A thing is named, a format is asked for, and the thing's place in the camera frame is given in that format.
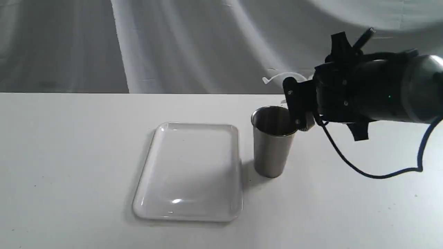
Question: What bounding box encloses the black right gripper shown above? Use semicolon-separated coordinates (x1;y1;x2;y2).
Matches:
283;32;374;141

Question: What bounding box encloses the translucent squeeze bottle amber liquid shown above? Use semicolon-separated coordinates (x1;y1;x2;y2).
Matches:
262;72;312;125

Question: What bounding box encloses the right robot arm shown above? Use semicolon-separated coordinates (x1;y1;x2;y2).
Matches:
282;28;443;141

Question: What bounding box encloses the stainless steel cup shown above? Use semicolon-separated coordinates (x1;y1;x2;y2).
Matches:
251;106;297;178

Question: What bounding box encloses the white rectangular plastic tray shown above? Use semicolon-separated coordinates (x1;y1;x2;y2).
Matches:
132;122;243;222

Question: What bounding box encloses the grey backdrop cloth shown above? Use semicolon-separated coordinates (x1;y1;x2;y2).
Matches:
0;0;442;94

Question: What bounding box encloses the blue black cable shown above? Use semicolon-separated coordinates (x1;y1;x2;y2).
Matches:
313;112;443;179

